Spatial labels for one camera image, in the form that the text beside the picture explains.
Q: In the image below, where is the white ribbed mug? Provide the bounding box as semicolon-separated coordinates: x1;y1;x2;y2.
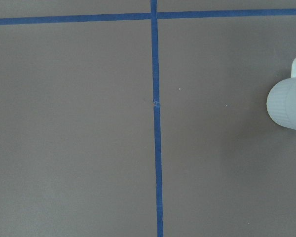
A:
266;58;296;130

